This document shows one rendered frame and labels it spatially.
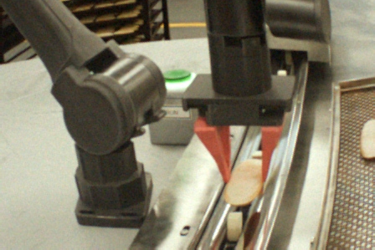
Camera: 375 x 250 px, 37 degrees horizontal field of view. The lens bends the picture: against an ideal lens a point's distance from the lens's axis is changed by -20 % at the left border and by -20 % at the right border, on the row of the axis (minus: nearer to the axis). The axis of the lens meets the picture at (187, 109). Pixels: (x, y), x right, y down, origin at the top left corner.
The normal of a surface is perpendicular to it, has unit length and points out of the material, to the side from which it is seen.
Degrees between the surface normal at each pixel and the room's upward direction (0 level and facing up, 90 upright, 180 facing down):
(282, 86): 0
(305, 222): 0
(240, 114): 90
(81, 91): 90
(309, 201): 0
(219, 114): 90
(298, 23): 103
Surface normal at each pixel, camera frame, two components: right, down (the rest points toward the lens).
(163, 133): -0.23, 0.37
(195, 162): -0.08, -0.93
